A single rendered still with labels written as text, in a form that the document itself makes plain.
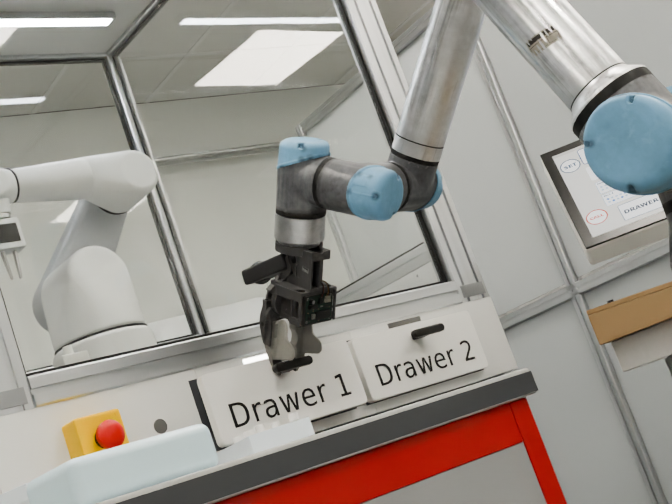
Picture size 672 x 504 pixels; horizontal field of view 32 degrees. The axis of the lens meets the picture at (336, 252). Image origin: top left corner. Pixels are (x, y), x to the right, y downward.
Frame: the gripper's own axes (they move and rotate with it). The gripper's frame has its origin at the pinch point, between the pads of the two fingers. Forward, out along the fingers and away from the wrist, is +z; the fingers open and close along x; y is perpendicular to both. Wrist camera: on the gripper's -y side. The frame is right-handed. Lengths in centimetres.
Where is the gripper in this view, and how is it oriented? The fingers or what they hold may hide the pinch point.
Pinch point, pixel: (284, 363)
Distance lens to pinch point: 180.5
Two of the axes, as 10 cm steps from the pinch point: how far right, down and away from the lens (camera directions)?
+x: 7.5, -1.4, 6.5
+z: -0.6, 9.6, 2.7
